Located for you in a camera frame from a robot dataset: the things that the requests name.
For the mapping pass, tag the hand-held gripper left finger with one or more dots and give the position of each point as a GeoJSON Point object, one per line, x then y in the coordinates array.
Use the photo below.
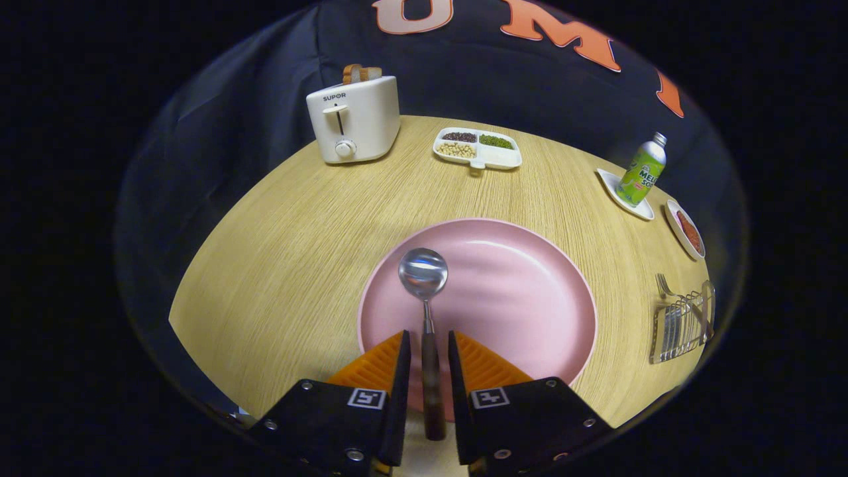
{"type": "Point", "coordinates": [331, 424]}

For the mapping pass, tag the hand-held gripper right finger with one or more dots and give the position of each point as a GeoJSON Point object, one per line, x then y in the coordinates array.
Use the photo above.
{"type": "Point", "coordinates": [523, 424]}

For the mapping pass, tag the pink round plate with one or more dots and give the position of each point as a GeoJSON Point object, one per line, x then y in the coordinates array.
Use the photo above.
{"type": "Point", "coordinates": [517, 298]}

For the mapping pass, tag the white oval plate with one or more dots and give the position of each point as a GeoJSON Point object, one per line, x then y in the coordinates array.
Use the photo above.
{"type": "Point", "coordinates": [676, 228]}

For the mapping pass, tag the red meat slices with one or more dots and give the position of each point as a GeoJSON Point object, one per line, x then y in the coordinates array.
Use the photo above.
{"type": "Point", "coordinates": [690, 232]}

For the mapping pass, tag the white square coaster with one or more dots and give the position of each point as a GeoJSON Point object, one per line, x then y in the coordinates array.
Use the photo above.
{"type": "Point", "coordinates": [609, 184]}

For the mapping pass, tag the white divided dish with beans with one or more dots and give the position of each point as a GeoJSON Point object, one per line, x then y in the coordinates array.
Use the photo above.
{"type": "Point", "coordinates": [493, 158]}

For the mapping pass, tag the green soda bottle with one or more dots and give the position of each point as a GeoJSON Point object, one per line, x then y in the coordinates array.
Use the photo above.
{"type": "Point", "coordinates": [641, 175]}

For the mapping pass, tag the cream white toaster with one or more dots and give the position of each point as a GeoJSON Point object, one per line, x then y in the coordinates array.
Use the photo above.
{"type": "Point", "coordinates": [364, 119]}

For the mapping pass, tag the black backdrop cloth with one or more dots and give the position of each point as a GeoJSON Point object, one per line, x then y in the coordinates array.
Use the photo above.
{"type": "Point", "coordinates": [232, 132]}

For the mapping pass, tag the toast bread slice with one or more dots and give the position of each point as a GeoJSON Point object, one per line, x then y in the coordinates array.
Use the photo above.
{"type": "Point", "coordinates": [351, 73]}
{"type": "Point", "coordinates": [373, 73]}

